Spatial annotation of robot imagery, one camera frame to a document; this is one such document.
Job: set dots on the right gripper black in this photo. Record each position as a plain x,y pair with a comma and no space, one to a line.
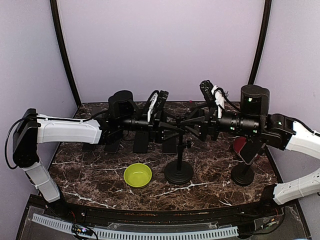
205,119

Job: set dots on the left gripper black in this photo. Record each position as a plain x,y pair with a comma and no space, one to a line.
157,130

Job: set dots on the pink phone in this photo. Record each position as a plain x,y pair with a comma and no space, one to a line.
169,146

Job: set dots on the large black phone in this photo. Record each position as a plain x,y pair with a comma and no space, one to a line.
141,142

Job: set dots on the black tall phone stand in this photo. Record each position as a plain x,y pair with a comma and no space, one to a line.
179,172

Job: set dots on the green bowl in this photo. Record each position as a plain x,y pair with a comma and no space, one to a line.
137,175

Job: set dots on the purple edged phone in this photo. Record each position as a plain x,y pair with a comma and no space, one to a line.
112,148

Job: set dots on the dark blue phone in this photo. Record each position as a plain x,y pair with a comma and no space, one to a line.
87,147

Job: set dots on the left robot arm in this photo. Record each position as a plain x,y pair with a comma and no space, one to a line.
102,128

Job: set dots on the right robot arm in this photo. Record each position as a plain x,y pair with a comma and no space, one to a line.
252,121

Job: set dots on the red bowl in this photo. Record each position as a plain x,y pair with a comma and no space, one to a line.
239,143

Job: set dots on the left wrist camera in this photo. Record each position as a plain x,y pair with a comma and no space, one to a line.
156,103

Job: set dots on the white cable duct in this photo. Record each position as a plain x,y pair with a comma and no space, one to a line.
119,231

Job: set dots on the right black corner post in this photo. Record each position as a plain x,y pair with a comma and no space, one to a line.
261,42

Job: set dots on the black corner post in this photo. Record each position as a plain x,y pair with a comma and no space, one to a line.
63,51
261,42

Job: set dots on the black front rail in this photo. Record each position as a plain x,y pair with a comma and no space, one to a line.
230,215

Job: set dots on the left black corner post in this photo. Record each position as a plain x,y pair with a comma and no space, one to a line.
63,51

